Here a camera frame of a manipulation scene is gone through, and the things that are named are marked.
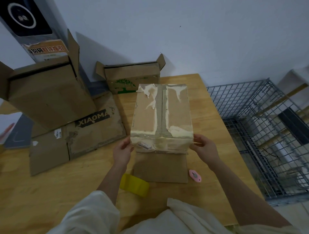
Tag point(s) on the person's left hand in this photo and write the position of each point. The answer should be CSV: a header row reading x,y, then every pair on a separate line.
x,y
122,154

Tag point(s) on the person's right hand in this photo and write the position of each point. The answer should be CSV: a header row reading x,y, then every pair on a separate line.
x,y
207,150

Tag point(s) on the person's right thumb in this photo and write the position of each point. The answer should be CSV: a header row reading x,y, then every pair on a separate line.
x,y
196,144

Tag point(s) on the person's left thumb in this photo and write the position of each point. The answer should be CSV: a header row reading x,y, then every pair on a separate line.
x,y
131,147

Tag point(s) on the taped cardboard box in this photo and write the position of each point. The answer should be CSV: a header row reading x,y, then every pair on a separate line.
x,y
163,115

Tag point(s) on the person's right forearm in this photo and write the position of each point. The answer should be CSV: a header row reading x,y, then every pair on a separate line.
x,y
243,195

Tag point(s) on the person's left forearm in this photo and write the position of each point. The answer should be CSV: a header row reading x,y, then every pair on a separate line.
x,y
113,183

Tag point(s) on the pink utility knife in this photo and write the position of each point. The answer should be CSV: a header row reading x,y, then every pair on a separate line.
x,y
195,175

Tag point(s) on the yellow tape roll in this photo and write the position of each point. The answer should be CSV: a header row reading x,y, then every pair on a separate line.
x,y
134,185

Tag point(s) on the flattened printed cardboard box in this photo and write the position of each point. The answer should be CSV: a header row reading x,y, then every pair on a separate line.
x,y
94,135

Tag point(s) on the cardboard box with green print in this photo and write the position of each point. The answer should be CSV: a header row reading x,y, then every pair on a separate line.
x,y
131,76

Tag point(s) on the white shirt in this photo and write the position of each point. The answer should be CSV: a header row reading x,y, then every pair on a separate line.
x,y
169,221

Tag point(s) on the large open cardboard box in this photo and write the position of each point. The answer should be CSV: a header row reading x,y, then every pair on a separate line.
x,y
50,96

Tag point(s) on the tall grey product box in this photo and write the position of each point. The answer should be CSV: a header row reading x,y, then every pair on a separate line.
x,y
29,26

